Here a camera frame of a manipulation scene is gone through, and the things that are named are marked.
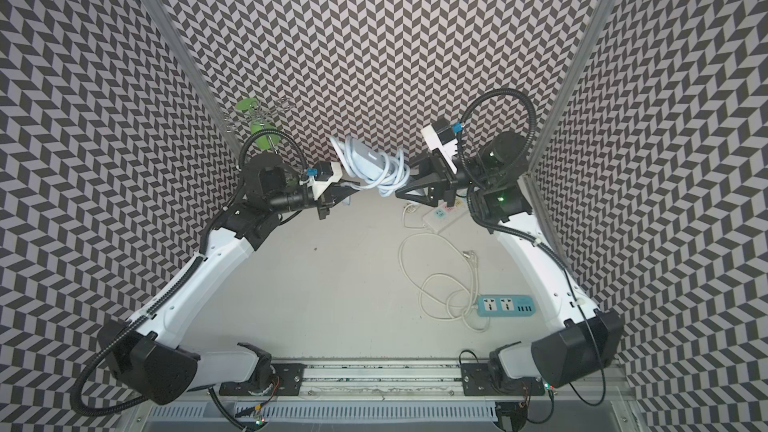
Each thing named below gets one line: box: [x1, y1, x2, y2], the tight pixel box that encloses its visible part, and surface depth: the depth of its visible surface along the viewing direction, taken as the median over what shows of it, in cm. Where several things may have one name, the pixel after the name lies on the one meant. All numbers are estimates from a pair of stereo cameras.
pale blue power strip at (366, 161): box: [338, 138, 386, 179], surface depth 46 cm
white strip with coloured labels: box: [422, 198, 468, 233], surface depth 103 cm
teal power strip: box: [477, 295, 537, 318], surface depth 84 cm
